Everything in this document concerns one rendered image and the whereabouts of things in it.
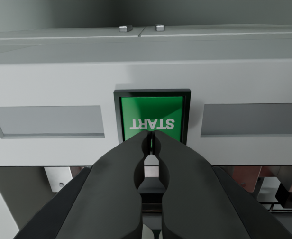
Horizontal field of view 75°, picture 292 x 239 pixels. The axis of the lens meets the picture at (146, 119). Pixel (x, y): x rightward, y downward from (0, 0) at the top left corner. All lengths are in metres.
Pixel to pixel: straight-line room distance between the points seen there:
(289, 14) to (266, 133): 1.13
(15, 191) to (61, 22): 1.01
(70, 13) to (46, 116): 1.01
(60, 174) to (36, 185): 0.03
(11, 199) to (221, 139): 0.22
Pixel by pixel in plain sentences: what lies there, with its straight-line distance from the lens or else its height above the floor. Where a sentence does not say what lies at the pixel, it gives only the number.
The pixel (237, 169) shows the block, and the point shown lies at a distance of 0.28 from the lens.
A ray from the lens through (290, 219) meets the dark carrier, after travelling 0.40.
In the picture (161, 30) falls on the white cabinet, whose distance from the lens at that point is 0.48.
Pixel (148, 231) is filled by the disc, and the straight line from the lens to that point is 0.37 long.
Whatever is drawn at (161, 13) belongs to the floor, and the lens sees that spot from 1.10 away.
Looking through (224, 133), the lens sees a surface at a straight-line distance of 0.18.
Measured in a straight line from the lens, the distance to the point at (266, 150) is 0.20.
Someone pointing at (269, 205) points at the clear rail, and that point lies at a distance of 0.36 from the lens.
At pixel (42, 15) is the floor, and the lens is 1.22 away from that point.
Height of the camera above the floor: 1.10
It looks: 63 degrees down
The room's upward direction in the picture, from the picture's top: 178 degrees counter-clockwise
